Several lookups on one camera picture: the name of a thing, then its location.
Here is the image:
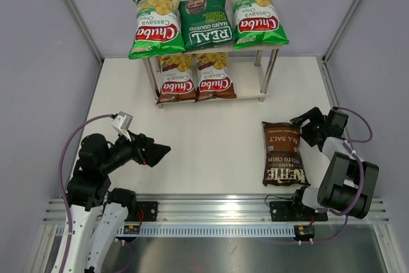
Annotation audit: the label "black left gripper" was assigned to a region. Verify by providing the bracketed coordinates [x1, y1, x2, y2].
[100, 127, 171, 174]

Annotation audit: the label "brown Kettle sea salt bag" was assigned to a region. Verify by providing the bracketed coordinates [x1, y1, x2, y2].
[261, 121, 310, 187]

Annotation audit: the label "brown Chuba barbeque bag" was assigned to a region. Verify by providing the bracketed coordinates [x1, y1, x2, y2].
[157, 54, 196, 104]
[194, 52, 236, 102]

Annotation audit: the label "green Chuba cassava chips bag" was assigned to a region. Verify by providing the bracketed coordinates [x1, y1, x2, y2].
[128, 0, 185, 59]

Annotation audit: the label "green REAL chips bag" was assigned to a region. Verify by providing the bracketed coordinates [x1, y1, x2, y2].
[179, 0, 236, 52]

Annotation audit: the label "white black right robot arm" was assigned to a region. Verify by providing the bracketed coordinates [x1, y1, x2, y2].
[289, 106, 379, 219]

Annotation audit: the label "two-tier beige wooden shelf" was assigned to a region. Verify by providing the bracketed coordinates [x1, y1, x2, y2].
[137, 42, 281, 109]

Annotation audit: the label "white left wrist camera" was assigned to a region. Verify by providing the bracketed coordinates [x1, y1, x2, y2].
[111, 111, 133, 141]

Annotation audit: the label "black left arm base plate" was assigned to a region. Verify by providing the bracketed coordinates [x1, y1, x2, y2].
[125, 201, 158, 222]

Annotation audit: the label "aluminium mounting rail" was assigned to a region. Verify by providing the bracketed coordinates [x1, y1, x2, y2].
[41, 192, 390, 225]

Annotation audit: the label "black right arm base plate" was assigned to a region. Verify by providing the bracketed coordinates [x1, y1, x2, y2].
[265, 194, 328, 222]

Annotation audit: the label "white slotted cable duct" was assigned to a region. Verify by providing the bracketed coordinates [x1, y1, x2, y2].
[115, 223, 295, 238]

